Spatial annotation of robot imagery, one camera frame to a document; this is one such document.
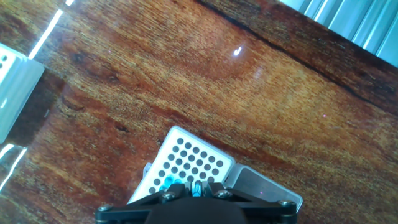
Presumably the glossy wooden board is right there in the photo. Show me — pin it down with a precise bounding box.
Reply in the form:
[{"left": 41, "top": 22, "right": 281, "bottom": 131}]
[{"left": 0, "top": 0, "right": 398, "bottom": 224}]

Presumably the white hinged pipette tip box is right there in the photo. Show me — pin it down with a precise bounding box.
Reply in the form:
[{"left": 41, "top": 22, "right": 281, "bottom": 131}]
[
  {"left": 0, "top": 42, "right": 45, "bottom": 144},
  {"left": 127, "top": 125, "right": 304, "bottom": 213}
]

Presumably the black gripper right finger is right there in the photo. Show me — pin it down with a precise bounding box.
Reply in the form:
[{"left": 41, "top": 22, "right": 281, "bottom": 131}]
[{"left": 200, "top": 182, "right": 298, "bottom": 215}]

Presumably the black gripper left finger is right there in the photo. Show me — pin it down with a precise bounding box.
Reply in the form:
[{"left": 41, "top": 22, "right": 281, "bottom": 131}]
[{"left": 95, "top": 182, "right": 194, "bottom": 218}]

